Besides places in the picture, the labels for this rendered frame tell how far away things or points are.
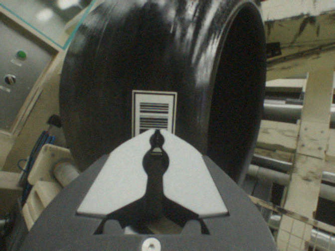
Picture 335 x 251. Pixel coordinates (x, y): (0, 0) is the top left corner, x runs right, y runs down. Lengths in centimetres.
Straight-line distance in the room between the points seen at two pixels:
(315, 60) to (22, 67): 112
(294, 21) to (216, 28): 62
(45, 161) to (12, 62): 43
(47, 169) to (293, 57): 93
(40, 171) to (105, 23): 36
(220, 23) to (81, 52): 18
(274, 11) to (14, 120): 108
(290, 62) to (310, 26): 14
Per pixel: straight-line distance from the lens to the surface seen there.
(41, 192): 44
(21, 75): 78
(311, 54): 85
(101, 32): 22
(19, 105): 78
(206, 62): 18
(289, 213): 65
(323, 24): 83
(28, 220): 47
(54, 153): 46
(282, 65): 83
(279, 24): 81
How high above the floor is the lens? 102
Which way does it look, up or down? 11 degrees up
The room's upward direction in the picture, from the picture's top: 21 degrees clockwise
